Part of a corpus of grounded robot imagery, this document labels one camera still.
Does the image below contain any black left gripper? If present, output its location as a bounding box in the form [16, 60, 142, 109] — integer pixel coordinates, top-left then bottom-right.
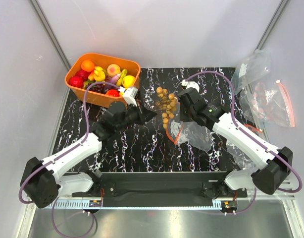
[115, 100, 157, 132]

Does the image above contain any clear zip bag orange zipper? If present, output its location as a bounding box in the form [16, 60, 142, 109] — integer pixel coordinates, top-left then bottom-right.
[165, 120, 213, 152]

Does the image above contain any yellow lemon large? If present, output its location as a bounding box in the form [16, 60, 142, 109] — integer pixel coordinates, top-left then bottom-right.
[122, 75, 136, 88]

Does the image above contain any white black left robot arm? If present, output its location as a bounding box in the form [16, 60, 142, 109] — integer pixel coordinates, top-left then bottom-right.
[20, 102, 157, 208]

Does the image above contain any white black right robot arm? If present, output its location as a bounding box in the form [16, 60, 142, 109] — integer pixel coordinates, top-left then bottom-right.
[178, 88, 293, 197]

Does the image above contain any clear blue zip bag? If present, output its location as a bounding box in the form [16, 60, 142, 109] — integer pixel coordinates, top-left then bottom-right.
[231, 49, 271, 94]

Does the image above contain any filled zip bag red zipper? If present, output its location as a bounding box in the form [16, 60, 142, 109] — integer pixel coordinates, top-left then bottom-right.
[239, 80, 295, 127]

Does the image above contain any green yellow banana bunch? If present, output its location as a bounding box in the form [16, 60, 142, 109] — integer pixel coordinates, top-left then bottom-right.
[116, 69, 128, 86]

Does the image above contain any purple eggplant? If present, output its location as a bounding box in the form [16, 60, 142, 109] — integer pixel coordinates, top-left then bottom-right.
[107, 73, 121, 85]

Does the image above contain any dark purple grape bunch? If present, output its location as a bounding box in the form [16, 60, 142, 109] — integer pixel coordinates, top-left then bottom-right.
[84, 82, 108, 94]

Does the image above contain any pink peach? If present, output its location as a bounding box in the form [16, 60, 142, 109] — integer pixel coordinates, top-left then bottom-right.
[107, 64, 121, 77]

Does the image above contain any orange plastic fruit basket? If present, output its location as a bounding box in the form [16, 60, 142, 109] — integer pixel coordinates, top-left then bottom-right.
[64, 52, 141, 112]

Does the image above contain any dark red apple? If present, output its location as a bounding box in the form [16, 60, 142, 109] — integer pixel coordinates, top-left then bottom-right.
[75, 69, 90, 81]

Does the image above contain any orange fruit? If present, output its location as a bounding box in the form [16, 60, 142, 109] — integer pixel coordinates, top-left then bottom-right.
[81, 59, 95, 72]

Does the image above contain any bright red apple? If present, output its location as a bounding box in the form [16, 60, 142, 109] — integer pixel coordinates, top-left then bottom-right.
[68, 76, 84, 88]

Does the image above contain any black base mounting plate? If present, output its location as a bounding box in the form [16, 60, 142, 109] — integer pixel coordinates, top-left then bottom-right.
[72, 172, 247, 199]

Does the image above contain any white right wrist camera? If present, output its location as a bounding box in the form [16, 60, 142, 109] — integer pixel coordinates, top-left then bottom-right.
[182, 80, 200, 92]

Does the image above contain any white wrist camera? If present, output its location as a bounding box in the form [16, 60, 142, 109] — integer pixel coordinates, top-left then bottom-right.
[182, 80, 200, 92]
[123, 87, 138, 106]

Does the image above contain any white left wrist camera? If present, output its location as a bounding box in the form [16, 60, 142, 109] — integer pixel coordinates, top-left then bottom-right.
[123, 87, 138, 106]

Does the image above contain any aluminium rail frame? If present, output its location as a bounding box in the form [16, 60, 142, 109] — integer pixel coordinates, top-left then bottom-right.
[18, 188, 304, 238]

